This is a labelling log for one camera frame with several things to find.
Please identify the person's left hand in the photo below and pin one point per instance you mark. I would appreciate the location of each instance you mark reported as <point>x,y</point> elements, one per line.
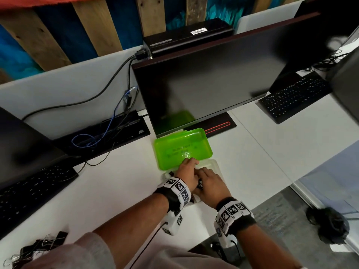
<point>187,173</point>

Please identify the person's right hand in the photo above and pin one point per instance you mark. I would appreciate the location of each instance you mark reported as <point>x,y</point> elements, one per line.
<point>213,190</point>

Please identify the person's left fingers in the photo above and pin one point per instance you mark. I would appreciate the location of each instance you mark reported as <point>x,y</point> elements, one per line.
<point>191,162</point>

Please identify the person's right fingers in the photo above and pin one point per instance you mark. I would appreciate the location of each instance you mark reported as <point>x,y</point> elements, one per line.
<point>203,173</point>

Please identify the small black item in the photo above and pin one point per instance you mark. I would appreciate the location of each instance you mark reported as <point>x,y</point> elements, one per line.
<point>199,184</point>

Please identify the person's right forearm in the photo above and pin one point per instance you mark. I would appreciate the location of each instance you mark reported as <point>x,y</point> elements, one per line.
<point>263,249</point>

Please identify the person's left forearm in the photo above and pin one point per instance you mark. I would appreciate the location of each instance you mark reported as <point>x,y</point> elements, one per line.
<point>134,226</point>

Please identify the clear plastic box base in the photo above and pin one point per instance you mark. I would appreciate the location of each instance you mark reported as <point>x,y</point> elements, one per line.
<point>216,168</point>

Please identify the green plastic box lid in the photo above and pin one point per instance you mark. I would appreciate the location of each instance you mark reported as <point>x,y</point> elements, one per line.
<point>179,148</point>

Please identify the left wristband with marker tags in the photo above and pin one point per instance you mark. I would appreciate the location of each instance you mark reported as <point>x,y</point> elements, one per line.
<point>176,191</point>

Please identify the wristband with marker tags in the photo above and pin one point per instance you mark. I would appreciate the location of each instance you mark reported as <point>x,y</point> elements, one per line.
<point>176,191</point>
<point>232,214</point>

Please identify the black monitor base red line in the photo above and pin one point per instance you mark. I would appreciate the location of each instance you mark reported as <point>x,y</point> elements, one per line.
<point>216,126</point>

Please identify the right wristband with marker tags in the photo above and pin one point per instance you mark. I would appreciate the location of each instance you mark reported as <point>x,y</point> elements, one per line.
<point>232,214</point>

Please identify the grey trousers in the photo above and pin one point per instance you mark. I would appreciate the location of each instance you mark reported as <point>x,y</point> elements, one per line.
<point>179,259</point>

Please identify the large black monitor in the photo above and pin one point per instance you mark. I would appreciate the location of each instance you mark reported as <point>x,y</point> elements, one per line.
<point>224,78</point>

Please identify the black keyboard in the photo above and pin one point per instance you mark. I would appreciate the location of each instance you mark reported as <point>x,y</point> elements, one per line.
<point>30,193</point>
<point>294,98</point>

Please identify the black dock box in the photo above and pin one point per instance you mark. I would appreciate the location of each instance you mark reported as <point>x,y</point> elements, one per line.
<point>185,37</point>

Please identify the black chair base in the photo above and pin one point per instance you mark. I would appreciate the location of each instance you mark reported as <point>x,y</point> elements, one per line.
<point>329,225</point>

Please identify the grey sleeve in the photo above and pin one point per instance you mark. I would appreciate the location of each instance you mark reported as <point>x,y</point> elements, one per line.
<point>81,253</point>

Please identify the white desk partition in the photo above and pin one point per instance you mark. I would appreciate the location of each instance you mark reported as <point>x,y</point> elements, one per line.
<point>56,92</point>
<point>266,16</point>

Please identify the dark grey computer case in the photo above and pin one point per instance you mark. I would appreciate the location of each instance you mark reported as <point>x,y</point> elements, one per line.
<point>346,84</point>

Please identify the pile of black binder clips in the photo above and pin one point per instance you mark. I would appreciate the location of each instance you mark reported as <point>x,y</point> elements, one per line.
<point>36,247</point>

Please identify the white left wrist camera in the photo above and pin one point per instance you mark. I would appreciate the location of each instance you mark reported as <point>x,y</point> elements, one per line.
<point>172,222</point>

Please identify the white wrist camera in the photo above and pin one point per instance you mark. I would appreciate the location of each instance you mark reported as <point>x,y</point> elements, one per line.
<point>172,222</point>
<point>224,238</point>

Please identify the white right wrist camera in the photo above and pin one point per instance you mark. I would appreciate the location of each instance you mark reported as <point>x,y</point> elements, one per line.
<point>224,238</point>

